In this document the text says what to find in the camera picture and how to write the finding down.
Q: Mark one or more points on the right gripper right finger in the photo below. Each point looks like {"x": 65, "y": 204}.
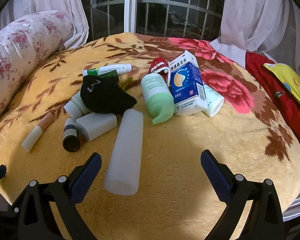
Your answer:
{"x": 265, "y": 219}

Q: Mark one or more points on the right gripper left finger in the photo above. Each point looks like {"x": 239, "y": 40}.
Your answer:
{"x": 33, "y": 217}

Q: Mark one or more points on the peach white lip balm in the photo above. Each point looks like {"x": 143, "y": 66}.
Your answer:
{"x": 37, "y": 131}

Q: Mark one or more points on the dark brown small bottle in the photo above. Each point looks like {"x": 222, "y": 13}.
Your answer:
{"x": 71, "y": 142}

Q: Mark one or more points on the long white foam cylinder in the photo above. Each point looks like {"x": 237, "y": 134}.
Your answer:
{"x": 123, "y": 172}

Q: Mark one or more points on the black cloth pouch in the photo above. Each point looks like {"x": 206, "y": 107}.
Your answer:
{"x": 102, "y": 96}

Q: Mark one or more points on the green white cream bottle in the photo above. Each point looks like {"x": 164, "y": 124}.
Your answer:
{"x": 214, "y": 101}

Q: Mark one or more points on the blue white medicine box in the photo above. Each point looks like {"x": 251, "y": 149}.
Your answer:
{"x": 186, "y": 85}

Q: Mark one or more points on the olive green hair clip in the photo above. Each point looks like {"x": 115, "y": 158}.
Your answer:
{"x": 126, "y": 84}

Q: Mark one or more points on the green pump lotion bottle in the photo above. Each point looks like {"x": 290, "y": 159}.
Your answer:
{"x": 158, "y": 99}

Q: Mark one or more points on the pale green white-cap bottle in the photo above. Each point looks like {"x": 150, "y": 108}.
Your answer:
{"x": 75, "y": 107}

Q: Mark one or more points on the red cloth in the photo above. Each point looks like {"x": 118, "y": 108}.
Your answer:
{"x": 278, "y": 93}

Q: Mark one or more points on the floral rolled quilt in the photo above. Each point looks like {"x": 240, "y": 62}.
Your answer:
{"x": 27, "y": 42}

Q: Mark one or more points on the yellow cartoon pillow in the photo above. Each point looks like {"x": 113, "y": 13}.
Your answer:
{"x": 287, "y": 76}

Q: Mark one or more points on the yellow floral plush blanket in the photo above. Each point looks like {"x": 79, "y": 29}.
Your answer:
{"x": 175, "y": 199}

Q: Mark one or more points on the dark green tube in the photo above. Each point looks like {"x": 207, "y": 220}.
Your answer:
{"x": 110, "y": 76}

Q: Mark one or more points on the white green toothpaste tube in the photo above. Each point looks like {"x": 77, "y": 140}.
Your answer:
{"x": 120, "y": 69}

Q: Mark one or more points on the left white sheer curtain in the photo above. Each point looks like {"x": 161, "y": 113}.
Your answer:
{"x": 15, "y": 9}

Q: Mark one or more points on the white sheer curtain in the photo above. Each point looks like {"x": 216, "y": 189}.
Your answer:
{"x": 15, "y": 9}
{"x": 268, "y": 27}

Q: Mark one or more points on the right white sheer curtain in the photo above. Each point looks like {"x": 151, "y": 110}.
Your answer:
{"x": 268, "y": 27}

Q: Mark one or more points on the window with metal bars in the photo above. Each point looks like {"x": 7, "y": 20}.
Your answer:
{"x": 200, "y": 19}

